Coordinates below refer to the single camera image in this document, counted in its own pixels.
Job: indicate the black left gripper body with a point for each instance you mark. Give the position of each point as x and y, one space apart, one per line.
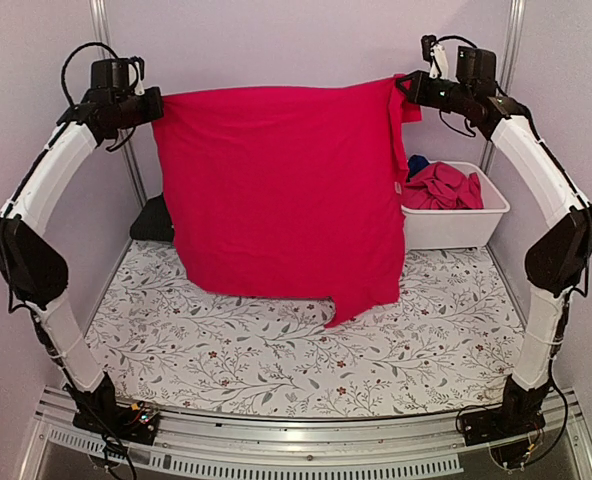
132 114

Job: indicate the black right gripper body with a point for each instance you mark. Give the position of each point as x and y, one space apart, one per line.
430 96

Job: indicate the magenta t-shirt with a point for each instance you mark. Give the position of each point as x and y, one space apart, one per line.
289 192

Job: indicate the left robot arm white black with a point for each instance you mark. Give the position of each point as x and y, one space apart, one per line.
37 274

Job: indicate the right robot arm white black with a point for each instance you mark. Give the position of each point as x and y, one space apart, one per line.
556 265

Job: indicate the white plastic laundry bin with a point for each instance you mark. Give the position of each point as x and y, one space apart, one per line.
452 229

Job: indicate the blue garment in bin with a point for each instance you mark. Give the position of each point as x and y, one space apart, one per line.
416 163

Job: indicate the pink garment in bin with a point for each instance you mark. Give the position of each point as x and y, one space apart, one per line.
440 186

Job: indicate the black pinstriped folded shirt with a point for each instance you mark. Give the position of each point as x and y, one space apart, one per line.
153 222

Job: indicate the floral patterned table cloth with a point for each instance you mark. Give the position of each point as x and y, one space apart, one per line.
449 341

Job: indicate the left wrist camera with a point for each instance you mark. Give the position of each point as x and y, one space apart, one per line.
120 75

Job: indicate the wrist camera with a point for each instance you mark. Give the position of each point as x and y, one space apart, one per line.
120 75
473 64

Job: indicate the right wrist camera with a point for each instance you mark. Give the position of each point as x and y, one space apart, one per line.
473 64

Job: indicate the aluminium frame post left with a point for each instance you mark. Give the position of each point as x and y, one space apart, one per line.
126 129

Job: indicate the aluminium frame post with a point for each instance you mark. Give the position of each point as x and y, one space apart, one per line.
126 129
512 44

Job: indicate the aluminium frame post right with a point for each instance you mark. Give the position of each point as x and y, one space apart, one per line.
512 44

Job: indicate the aluminium front rail base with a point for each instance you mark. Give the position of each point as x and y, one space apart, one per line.
207 445

